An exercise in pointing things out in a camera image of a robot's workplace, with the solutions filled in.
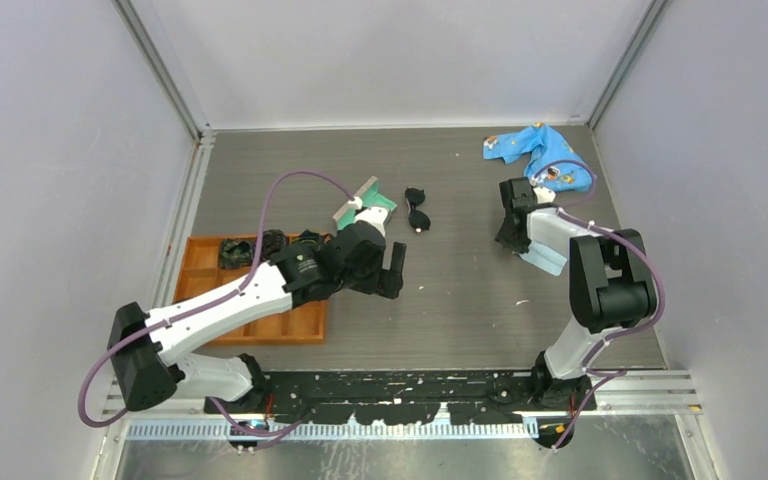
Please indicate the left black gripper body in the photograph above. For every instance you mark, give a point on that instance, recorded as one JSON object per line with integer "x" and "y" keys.
{"x": 365, "y": 281}

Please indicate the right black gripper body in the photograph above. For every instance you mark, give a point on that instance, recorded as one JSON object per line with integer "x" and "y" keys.
{"x": 512, "y": 241}

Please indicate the beige glasses case green lining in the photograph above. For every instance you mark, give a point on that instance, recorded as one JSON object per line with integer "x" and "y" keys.
{"x": 370, "y": 193}

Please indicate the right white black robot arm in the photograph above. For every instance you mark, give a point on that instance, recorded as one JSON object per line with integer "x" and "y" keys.
{"x": 610, "y": 287}

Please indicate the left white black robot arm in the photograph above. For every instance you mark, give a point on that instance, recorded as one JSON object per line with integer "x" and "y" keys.
{"x": 153, "y": 353}

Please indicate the black sunglasses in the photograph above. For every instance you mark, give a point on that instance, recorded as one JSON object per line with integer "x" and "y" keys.
{"x": 417, "y": 219}

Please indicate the light blue lens cloth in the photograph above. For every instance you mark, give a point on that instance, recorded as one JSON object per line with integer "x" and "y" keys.
{"x": 544, "y": 258}

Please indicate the green yellow patterned rolled item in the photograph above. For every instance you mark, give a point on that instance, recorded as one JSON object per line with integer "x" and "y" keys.
{"x": 309, "y": 237}

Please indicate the blue patterned cloth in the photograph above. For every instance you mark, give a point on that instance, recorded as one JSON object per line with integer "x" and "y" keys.
{"x": 552, "y": 162}

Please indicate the black patterned rolled item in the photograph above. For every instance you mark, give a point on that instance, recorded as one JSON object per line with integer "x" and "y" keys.
{"x": 273, "y": 241}

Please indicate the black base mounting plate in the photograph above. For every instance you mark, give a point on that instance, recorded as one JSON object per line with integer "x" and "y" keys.
{"x": 402, "y": 397}

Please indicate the dark camouflage rolled item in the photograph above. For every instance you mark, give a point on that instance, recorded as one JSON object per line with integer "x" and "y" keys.
{"x": 235, "y": 253}

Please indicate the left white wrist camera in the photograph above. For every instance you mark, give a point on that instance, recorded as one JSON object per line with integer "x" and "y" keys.
{"x": 375, "y": 216}

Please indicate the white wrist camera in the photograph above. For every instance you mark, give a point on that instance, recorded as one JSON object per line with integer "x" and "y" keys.
{"x": 375, "y": 216}
{"x": 544, "y": 195}

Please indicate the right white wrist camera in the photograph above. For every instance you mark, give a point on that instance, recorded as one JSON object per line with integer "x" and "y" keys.
{"x": 544, "y": 195}

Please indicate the perforated metal cable rail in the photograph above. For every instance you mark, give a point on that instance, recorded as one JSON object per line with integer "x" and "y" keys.
{"x": 220, "y": 430}

